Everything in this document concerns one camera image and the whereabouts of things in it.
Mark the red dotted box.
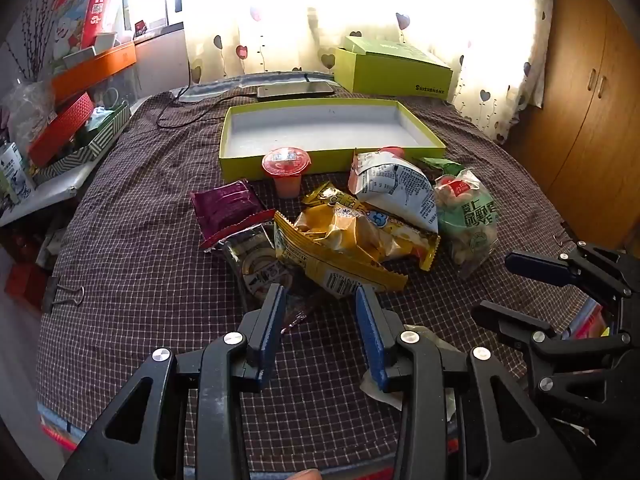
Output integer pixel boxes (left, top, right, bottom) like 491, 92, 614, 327
27, 92, 96, 167

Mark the small green snack packet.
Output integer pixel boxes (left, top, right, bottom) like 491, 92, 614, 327
419, 156, 468, 181

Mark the white and orange snack packet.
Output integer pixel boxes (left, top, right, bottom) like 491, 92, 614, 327
348, 149, 440, 235

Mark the clear zip bag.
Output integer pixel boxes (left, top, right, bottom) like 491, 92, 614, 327
575, 300, 610, 341

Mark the white board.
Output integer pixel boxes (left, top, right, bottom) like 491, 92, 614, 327
0, 160, 108, 228

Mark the black charging cable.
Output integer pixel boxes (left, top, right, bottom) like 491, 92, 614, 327
156, 85, 261, 130

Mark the shallow green cardboard tray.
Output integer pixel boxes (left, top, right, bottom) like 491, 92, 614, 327
218, 99, 447, 183

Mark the wooden wardrobe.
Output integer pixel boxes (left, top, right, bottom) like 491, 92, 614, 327
502, 0, 640, 256

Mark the long yellow snack bar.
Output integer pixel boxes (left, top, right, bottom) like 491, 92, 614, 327
301, 181, 442, 272

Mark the purple snack packet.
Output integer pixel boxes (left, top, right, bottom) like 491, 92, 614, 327
190, 178, 265, 243

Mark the white open box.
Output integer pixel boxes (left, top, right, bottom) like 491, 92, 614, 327
62, 31, 121, 68

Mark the white labelled bottle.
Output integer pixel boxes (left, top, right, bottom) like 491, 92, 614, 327
0, 142, 36, 206

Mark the clear plastic bag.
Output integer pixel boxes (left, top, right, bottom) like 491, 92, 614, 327
0, 80, 56, 136

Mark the clear nut bag green label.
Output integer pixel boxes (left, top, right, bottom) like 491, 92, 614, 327
432, 169, 499, 278

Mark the yellow-green box lid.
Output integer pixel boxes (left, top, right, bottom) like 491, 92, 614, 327
334, 47, 454, 96

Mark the clear packet with red edge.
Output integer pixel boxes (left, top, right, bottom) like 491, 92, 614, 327
200, 210, 313, 333

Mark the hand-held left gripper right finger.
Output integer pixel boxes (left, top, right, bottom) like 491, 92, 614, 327
354, 285, 583, 480

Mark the black binder clip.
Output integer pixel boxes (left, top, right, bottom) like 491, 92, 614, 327
41, 276, 85, 313

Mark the green inner box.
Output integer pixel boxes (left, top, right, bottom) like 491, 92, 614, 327
345, 35, 441, 68

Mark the green striped box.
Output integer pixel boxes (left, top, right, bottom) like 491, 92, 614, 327
35, 102, 132, 181

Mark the white paper scrap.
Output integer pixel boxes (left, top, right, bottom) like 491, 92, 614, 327
360, 372, 407, 412

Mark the yellow crimped snack packet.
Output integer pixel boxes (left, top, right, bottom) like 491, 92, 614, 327
274, 211, 408, 301

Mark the clear storage bin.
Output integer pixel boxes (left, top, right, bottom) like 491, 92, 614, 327
65, 67, 142, 111

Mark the heart print curtain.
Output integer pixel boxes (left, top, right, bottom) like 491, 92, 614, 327
185, 0, 553, 143

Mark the yellow chips packet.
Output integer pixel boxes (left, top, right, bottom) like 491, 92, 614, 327
294, 205, 396, 262

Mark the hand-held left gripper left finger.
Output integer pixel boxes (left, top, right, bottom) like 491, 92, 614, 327
57, 284, 288, 480

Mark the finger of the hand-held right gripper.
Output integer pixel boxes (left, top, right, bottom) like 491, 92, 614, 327
471, 300, 632, 377
504, 241, 640, 306

